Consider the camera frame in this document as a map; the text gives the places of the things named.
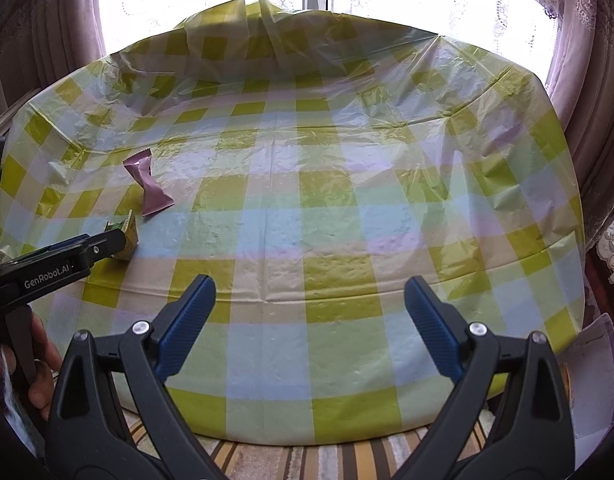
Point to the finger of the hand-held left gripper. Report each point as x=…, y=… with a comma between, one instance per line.
x=99, y=247
x=67, y=243

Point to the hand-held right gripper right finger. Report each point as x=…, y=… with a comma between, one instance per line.
x=434, y=330

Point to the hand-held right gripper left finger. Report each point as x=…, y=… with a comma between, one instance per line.
x=187, y=325

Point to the small green yellow snack packet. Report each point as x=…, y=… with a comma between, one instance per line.
x=128, y=235

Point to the pink snack packet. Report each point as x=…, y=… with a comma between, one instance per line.
x=149, y=190

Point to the white box with purple rim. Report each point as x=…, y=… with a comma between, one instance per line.
x=592, y=385

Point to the person's left hand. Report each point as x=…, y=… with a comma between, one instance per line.
x=47, y=365

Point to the green checked plastic tablecloth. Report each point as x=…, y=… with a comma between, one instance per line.
x=337, y=210

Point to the striped towel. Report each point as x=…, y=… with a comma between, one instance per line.
x=307, y=462

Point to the mauve curtain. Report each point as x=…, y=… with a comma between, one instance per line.
x=47, y=35
x=597, y=110

